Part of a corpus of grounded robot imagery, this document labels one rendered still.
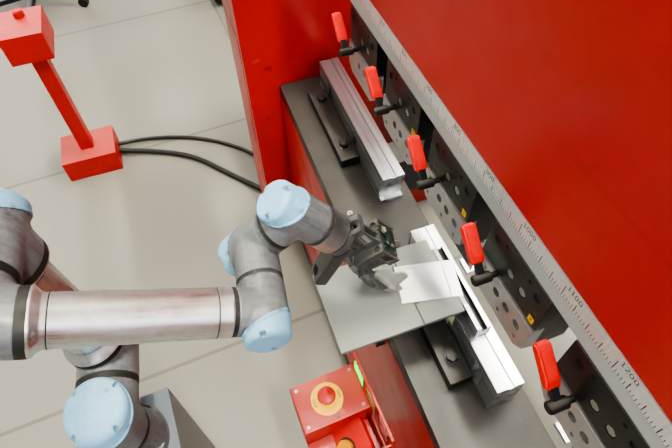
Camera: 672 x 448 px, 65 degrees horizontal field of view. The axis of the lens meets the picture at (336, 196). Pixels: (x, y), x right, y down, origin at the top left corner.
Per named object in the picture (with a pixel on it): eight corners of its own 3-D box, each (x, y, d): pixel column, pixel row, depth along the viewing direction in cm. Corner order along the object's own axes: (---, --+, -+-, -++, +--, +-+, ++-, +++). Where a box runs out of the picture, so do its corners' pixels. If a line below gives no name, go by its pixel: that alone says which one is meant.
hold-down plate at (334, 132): (308, 99, 164) (307, 92, 161) (325, 95, 165) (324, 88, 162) (341, 168, 146) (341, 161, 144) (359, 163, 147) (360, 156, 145)
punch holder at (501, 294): (471, 274, 91) (491, 217, 78) (514, 259, 93) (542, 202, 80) (518, 354, 82) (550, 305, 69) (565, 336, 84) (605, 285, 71)
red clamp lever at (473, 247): (460, 226, 80) (477, 288, 80) (484, 218, 80) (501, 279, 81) (455, 225, 81) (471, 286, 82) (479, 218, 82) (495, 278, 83)
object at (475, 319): (430, 256, 117) (432, 248, 115) (443, 252, 118) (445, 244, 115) (475, 337, 105) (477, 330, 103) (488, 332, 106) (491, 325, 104)
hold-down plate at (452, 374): (390, 269, 126) (391, 263, 124) (411, 263, 127) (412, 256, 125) (448, 390, 108) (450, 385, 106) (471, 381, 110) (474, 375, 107)
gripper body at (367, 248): (402, 263, 95) (361, 239, 87) (364, 282, 99) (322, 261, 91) (394, 228, 100) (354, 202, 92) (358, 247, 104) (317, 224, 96)
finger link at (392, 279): (422, 291, 100) (392, 266, 95) (396, 303, 103) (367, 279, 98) (421, 278, 102) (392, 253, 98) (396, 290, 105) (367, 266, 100)
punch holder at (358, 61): (349, 66, 126) (349, 3, 113) (382, 58, 128) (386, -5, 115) (372, 106, 117) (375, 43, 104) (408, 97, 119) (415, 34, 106)
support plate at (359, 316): (312, 277, 112) (312, 275, 111) (425, 241, 117) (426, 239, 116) (341, 355, 101) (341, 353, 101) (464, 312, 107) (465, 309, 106)
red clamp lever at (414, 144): (405, 136, 91) (420, 191, 92) (427, 130, 92) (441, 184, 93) (402, 137, 93) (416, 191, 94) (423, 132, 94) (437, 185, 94)
